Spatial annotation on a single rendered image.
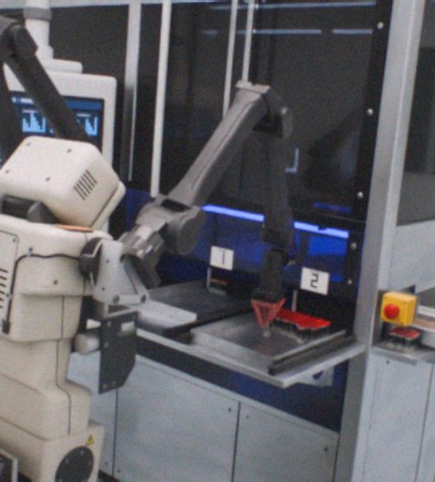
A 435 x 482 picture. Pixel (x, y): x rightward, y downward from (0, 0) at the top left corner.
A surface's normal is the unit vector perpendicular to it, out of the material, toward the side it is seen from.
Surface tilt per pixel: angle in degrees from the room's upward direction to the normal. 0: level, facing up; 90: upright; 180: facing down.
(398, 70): 90
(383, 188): 90
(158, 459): 90
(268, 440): 90
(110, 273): 82
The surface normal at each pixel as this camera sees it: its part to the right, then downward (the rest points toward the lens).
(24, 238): -0.58, -0.04
